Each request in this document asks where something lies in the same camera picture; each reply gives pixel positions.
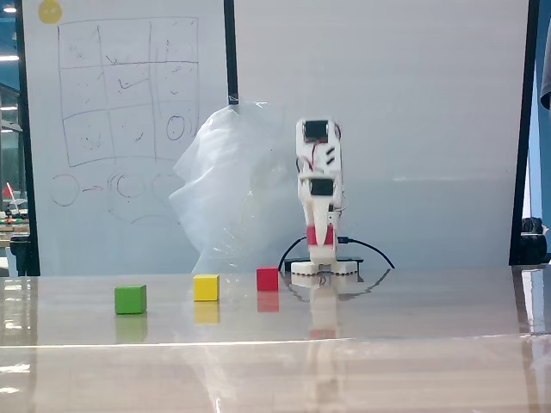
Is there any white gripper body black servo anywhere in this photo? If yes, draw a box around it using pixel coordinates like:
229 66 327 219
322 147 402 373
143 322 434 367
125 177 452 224
297 173 345 213

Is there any yellow wooden cube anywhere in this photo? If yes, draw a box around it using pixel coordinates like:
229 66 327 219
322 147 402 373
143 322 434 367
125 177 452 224
193 274 220 302

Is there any black table clamp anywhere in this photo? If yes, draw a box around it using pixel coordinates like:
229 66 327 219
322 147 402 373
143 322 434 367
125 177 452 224
283 256 365 265

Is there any cluttered background workbench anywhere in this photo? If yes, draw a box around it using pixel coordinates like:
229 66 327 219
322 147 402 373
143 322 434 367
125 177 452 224
0 206 31 243

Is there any black cable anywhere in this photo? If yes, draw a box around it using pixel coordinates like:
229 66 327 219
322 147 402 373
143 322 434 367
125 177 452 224
337 236 397 270
277 236 309 272

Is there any blank white board panel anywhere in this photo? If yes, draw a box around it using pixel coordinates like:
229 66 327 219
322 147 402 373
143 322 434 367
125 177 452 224
232 0 531 271

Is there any whiteboard with marker grid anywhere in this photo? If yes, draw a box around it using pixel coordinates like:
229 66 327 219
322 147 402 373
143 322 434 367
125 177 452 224
20 0 237 277

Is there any white perforated base plate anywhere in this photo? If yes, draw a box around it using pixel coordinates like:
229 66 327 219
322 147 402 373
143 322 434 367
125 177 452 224
290 260 359 286

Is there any red wooden cube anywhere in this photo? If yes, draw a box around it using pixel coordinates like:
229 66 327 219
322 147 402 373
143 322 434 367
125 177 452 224
306 226 337 251
256 266 280 293

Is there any black office chair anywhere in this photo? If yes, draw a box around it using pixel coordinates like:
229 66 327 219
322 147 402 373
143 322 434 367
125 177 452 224
518 218 551 266
9 235 32 277

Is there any green wooden cube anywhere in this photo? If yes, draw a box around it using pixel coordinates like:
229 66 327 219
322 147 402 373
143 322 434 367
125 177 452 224
114 284 148 316

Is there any clear plastic bag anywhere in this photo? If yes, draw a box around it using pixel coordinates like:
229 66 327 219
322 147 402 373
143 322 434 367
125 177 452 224
168 100 312 274

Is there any yellow round magnet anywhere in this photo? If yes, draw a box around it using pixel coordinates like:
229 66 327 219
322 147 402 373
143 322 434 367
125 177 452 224
38 0 64 25

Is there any black frame post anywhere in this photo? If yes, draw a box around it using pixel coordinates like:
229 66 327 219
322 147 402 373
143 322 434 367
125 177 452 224
223 0 240 107
508 0 541 266
14 0 42 277

